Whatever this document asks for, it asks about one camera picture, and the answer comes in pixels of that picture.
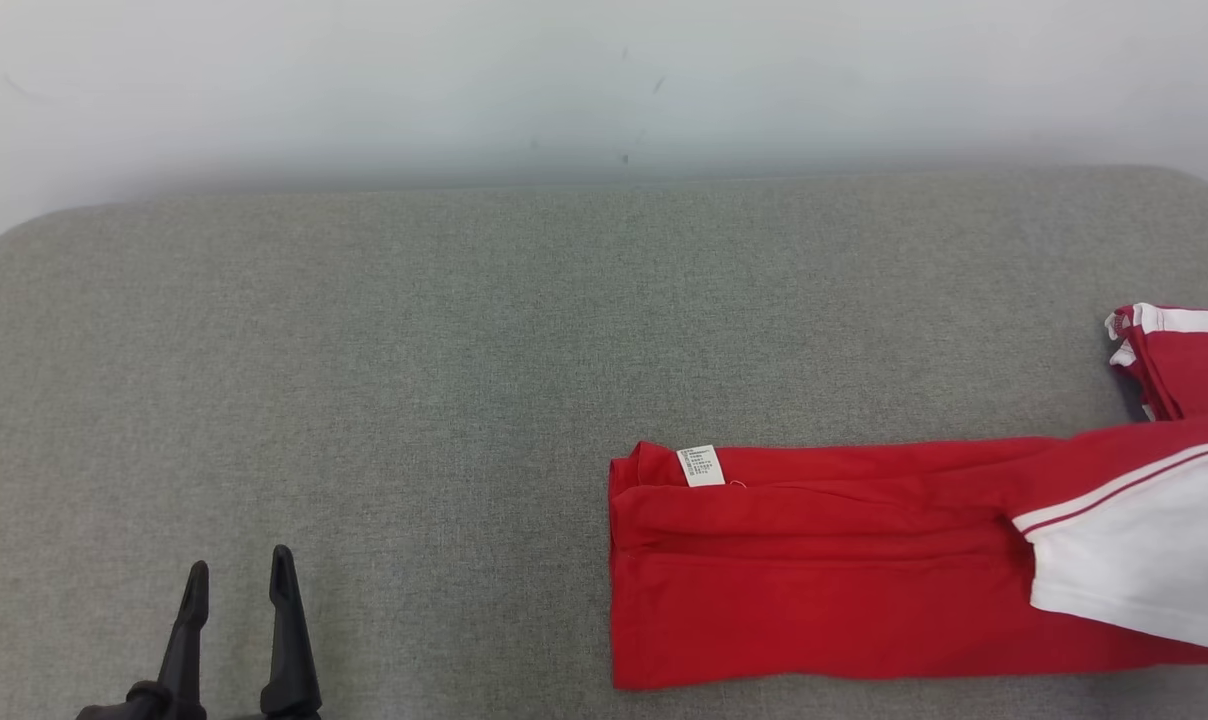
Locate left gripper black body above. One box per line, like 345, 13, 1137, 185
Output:
74, 681, 324, 720

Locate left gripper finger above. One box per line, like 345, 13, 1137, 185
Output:
260, 545, 324, 718
157, 560, 211, 719

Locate red shorts with white stripes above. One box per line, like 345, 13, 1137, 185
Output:
1105, 303, 1208, 423

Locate red shirt with white sleeves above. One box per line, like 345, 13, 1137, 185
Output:
607, 408, 1208, 692

